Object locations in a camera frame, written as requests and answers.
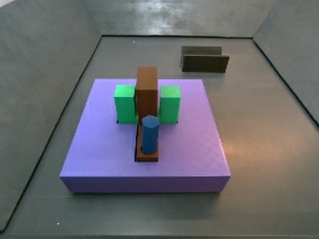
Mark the purple board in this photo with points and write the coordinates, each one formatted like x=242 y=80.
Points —
x=101 y=162

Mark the blue hexagonal peg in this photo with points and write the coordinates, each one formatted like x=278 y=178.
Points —
x=150 y=134

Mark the brown tall block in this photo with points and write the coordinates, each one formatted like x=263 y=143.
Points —
x=147 y=104

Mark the right green block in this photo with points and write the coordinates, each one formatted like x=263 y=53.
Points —
x=169 y=104

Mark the green block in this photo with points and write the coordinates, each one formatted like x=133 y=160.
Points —
x=126 y=103
x=169 y=104

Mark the left green block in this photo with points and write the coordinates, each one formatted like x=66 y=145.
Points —
x=126 y=103

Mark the black angled holder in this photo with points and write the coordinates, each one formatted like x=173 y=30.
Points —
x=203 y=59

